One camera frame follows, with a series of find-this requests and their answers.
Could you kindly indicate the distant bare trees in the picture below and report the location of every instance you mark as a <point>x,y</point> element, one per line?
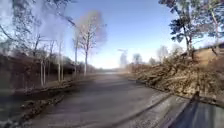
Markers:
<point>140,59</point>

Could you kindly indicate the row of bare trees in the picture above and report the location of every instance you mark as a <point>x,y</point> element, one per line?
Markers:
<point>86,43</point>

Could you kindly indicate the grey asphalt road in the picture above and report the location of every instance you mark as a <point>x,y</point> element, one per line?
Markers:
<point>106,100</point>

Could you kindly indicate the brown brush-covered embankment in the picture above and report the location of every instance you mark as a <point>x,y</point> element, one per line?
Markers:
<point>180,78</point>

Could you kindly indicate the brown dirt verge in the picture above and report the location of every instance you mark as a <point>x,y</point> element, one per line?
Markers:
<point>36,103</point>

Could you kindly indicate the tall pine tree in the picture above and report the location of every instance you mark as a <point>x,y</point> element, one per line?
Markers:
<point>190,26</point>

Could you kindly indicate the dark earth bank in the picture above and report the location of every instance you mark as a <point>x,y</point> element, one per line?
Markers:
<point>23,71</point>

